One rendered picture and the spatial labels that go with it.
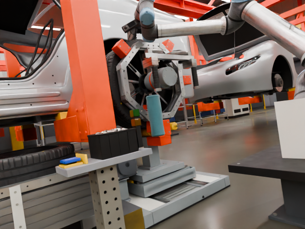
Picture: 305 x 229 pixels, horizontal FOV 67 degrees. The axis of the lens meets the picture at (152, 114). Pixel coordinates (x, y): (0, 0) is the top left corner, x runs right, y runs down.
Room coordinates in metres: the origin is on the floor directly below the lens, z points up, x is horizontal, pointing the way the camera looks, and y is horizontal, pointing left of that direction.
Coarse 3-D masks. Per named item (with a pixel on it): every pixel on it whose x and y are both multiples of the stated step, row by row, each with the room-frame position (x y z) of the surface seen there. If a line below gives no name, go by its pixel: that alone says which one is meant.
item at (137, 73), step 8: (136, 56) 1.79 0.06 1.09; (128, 64) 1.61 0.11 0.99; (160, 64) 1.82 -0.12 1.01; (136, 72) 1.64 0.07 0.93; (144, 72) 1.68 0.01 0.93; (128, 80) 1.59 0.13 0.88; (136, 80) 1.67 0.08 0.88; (136, 88) 1.64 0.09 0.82; (168, 88) 1.81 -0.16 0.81; (144, 96) 1.66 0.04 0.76; (160, 96) 1.75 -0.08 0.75; (168, 96) 1.84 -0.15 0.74; (168, 104) 1.78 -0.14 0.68
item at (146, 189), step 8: (184, 168) 1.80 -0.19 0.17; (192, 168) 1.77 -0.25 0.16; (160, 176) 1.66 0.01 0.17; (168, 176) 1.63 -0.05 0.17; (176, 176) 1.67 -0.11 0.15; (184, 176) 1.71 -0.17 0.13; (192, 176) 1.77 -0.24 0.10; (128, 184) 1.63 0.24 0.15; (136, 184) 1.55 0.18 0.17; (144, 184) 1.56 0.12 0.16; (152, 184) 1.53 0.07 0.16; (160, 184) 1.57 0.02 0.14; (168, 184) 1.62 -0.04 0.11; (176, 184) 1.66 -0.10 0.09; (136, 192) 1.56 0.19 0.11; (144, 192) 1.49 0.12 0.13; (152, 192) 1.53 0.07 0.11
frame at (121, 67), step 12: (132, 48) 1.51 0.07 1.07; (144, 48) 1.58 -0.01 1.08; (120, 72) 1.45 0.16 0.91; (180, 72) 1.76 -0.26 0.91; (120, 84) 1.48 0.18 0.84; (180, 84) 1.75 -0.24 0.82; (120, 96) 1.48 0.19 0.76; (180, 96) 1.74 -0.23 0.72; (132, 108) 1.51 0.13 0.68; (168, 108) 1.72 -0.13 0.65; (144, 120) 1.57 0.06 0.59
